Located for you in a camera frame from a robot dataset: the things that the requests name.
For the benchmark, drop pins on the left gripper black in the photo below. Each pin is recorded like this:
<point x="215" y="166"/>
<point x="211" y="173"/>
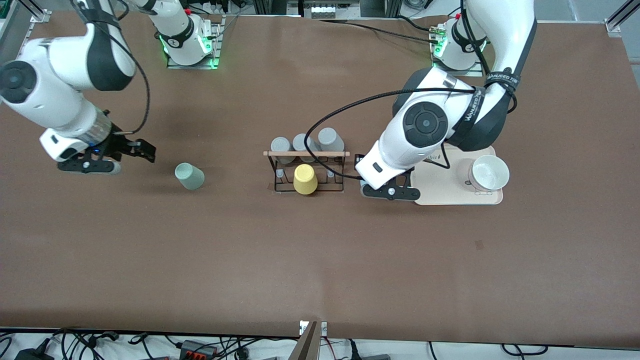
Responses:
<point x="356" y="158"/>

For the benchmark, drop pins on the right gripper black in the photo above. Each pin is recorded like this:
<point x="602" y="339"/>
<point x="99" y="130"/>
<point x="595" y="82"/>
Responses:
<point x="119" y="145"/>

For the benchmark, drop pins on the mint green cup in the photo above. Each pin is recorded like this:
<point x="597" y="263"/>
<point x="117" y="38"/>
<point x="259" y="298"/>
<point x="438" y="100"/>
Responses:
<point x="190" y="176"/>

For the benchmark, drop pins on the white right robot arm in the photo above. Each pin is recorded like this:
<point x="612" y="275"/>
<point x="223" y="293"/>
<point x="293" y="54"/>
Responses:
<point x="50" y="75"/>

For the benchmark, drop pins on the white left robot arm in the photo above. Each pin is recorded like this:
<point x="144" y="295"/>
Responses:
<point x="500" y="30"/>

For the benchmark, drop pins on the grey cup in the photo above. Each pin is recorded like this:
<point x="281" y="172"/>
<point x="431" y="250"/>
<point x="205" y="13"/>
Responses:
<point x="281" y="146"/>
<point x="330" y="139"/>
<point x="301" y="142"/>

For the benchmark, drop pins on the beige plastic tray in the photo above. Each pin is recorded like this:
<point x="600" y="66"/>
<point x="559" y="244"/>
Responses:
<point x="450" y="192"/>

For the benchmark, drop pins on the yellow cup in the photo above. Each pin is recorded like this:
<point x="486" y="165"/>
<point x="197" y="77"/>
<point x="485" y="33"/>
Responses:
<point x="305" y="179"/>

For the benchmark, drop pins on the pink cup white inside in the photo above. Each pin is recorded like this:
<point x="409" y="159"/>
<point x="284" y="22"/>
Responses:
<point x="490" y="172"/>

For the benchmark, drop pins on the grey power strip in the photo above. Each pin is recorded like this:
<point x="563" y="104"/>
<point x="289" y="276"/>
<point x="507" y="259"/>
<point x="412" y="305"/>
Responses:
<point x="330" y="11"/>

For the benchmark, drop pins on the red black connector block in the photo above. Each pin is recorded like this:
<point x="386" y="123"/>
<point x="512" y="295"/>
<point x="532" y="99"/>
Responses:
<point x="197" y="350"/>

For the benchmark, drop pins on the black power adapter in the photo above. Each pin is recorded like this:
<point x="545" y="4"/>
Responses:
<point x="32" y="355"/>

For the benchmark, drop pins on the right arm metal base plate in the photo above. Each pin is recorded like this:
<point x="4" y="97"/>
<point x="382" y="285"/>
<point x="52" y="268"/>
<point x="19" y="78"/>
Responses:
<point x="217" y="45"/>

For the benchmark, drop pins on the metal corner bracket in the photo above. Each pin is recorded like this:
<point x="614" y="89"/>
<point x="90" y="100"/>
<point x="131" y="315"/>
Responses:
<point x="613" y="27"/>
<point x="41" y="16"/>

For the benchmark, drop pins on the brown camera post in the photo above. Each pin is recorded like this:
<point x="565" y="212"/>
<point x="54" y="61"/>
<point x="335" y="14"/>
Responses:
<point x="307" y="345"/>

